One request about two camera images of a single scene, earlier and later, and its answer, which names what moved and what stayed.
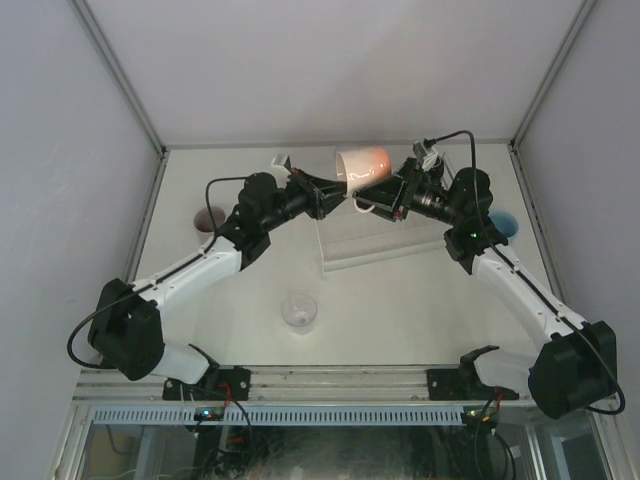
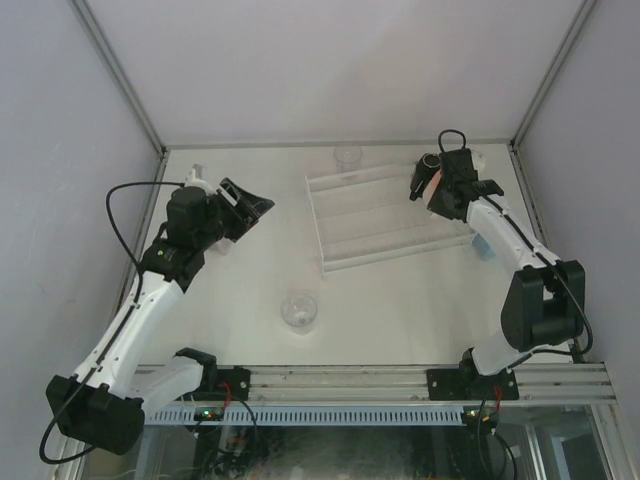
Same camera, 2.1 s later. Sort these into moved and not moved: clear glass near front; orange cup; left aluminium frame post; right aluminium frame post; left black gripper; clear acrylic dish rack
Moved: left black gripper; orange cup
Not moved: right aluminium frame post; clear acrylic dish rack; clear glass near front; left aluminium frame post
